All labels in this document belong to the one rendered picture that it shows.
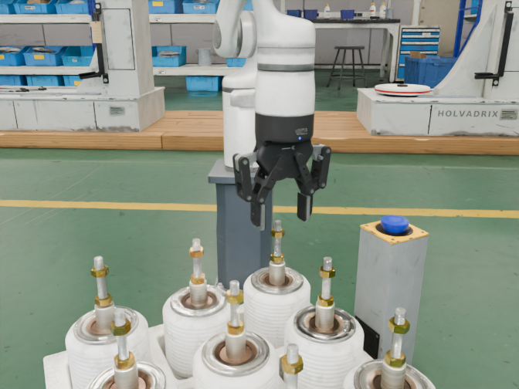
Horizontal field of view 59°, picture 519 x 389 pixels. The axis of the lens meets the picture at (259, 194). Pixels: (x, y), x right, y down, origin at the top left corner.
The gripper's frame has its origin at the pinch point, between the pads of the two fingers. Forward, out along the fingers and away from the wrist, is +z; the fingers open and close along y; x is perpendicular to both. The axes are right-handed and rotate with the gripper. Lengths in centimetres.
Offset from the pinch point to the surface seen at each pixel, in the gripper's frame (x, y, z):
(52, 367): 5.1, -30.9, 17.2
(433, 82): 281, 341, 23
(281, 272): -1.2, -0.6, 8.2
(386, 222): -4.8, 14.6, 2.2
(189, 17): 437, 146, -37
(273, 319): -4.0, -3.4, 13.2
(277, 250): -0.5, -0.9, 5.0
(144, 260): 64, -5, 36
